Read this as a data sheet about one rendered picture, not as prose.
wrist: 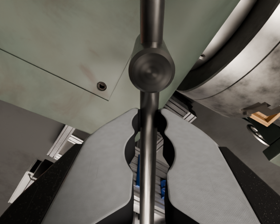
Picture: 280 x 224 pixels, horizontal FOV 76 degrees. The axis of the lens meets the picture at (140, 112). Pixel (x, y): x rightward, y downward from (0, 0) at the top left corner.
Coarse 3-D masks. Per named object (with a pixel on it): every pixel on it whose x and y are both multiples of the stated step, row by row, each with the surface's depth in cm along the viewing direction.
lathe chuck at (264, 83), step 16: (272, 64) 25; (240, 80) 27; (256, 80) 27; (272, 80) 26; (224, 96) 31; (240, 96) 30; (256, 96) 29; (272, 96) 28; (224, 112) 36; (240, 112) 34
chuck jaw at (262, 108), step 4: (256, 104) 31; (260, 104) 31; (264, 104) 30; (244, 108) 33; (248, 108) 33; (252, 108) 32; (256, 108) 32; (260, 108) 32; (264, 108) 31; (268, 108) 33; (276, 108) 32; (252, 112) 33; (260, 112) 35; (264, 112) 34; (268, 112) 34; (272, 112) 34; (276, 112) 33
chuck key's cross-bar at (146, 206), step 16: (144, 0) 8; (160, 0) 8; (144, 16) 9; (160, 16) 9; (144, 32) 9; (160, 32) 9; (144, 96) 11; (144, 112) 11; (144, 128) 12; (144, 144) 12; (144, 160) 13; (144, 176) 13; (144, 192) 13; (144, 208) 14
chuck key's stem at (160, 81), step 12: (144, 48) 8; (156, 48) 8; (132, 60) 8; (144, 60) 8; (156, 60) 8; (168, 60) 8; (132, 72) 8; (144, 72) 8; (156, 72) 8; (168, 72) 8; (144, 84) 9; (156, 84) 9; (168, 84) 9
